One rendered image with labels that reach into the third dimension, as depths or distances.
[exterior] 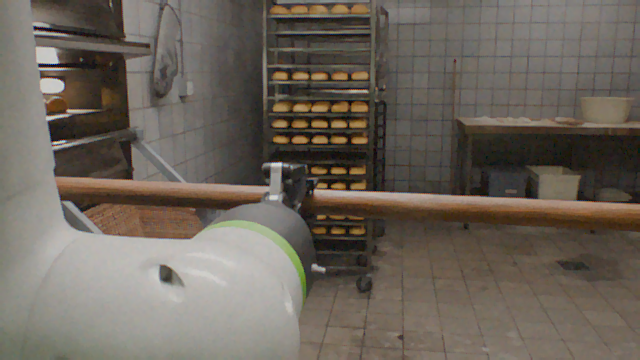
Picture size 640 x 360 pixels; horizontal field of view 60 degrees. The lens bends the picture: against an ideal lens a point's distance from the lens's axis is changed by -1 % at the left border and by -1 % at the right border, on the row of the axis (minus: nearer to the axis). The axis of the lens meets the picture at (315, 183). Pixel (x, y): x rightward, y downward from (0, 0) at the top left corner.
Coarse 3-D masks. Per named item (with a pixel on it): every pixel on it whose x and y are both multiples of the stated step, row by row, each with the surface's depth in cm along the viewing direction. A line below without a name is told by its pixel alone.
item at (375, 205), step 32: (64, 192) 66; (96, 192) 66; (128, 192) 65; (160, 192) 65; (192, 192) 64; (224, 192) 64; (256, 192) 64; (320, 192) 63; (352, 192) 63; (512, 224) 61; (544, 224) 60; (576, 224) 59; (608, 224) 59
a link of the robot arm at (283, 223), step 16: (240, 208) 42; (256, 208) 41; (272, 208) 42; (272, 224) 39; (288, 224) 40; (288, 240) 38; (304, 240) 41; (304, 256) 39; (304, 272) 38; (320, 272) 41
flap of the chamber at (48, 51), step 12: (36, 48) 148; (48, 48) 151; (60, 48) 155; (72, 48) 161; (84, 48) 167; (96, 48) 174; (108, 48) 181; (120, 48) 189; (132, 48) 198; (144, 48) 207; (48, 60) 175; (60, 60) 181; (72, 60) 186; (84, 60) 192; (96, 60) 199; (108, 60) 205; (120, 60) 213
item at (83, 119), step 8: (88, 112) 207; (96, 112) 206; (104, 112) 208; (112, 112) 214; (48, 120) 174; (56, 120) 179; (64, 120) 183; (72, 120) 187; (80, 120) 192; (88, 120) 197; (96, 120) 203; (104, 120) 208; (112, 120) 214; (56, 128) 179; (64, 128) 183
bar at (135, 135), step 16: (128, 128) 151; (64, 144) 121; (80, 144) 126; (96, 144) 133; (144, 144) 155; (160, 160) 155; (176, 176) 155; (64, 208) 108; (80, 224) 109; (208, 224) 155
